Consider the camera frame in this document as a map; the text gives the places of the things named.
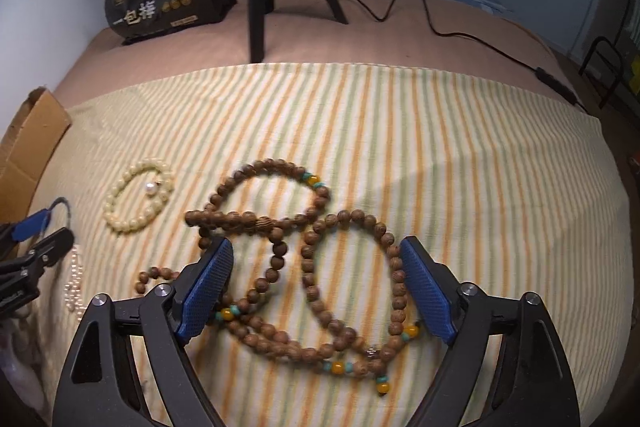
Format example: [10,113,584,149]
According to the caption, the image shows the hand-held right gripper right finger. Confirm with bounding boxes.
[400,236,583,427]

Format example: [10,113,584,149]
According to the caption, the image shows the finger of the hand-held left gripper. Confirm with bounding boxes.
[0,228,76,280]
[0,208,55,258]

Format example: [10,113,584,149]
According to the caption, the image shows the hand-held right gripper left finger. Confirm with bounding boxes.
[52,237,236,427]

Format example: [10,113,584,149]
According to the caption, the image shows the cardboard box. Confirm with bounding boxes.
[0,88,73,225]

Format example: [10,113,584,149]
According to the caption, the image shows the white pearl strand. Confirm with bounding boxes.
[63,244,87,321]

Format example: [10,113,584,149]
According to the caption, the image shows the wooden bead necklace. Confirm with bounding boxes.
[136,158,422,397]

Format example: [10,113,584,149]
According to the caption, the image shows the cream bead bracelet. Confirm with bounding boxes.
[104,159,177,235]

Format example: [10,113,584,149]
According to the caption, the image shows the striped yellow cloth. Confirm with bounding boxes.
[30,62,632,427]

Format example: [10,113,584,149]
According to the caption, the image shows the tan mattress cover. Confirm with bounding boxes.
[52,0,587,112]

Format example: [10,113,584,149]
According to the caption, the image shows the black power cable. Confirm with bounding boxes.
[270,0,588,112]

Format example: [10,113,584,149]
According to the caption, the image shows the black metal frame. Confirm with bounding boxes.
[579,36,627,110]

